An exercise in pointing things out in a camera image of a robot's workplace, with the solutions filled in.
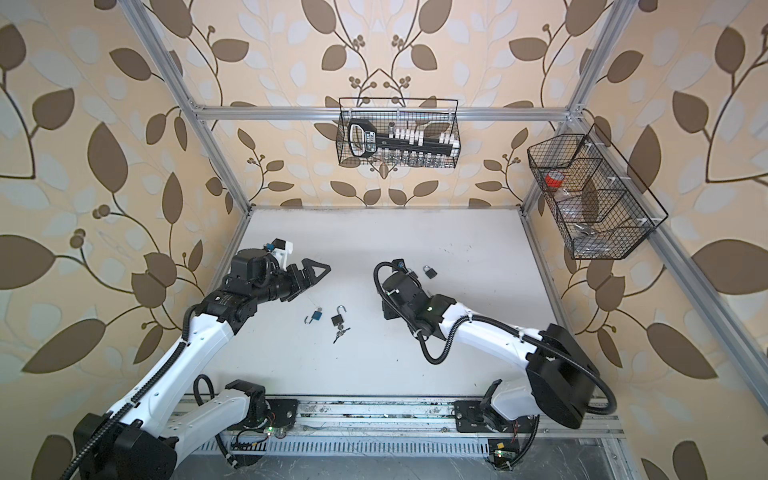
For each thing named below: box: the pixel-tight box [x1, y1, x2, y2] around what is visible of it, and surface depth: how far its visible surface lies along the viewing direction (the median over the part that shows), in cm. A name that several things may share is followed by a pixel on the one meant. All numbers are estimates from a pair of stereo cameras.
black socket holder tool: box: [348, 119, 454, 158], surface depth 85 cm
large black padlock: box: [331, 305, 347, 327], surface depth 93 cm
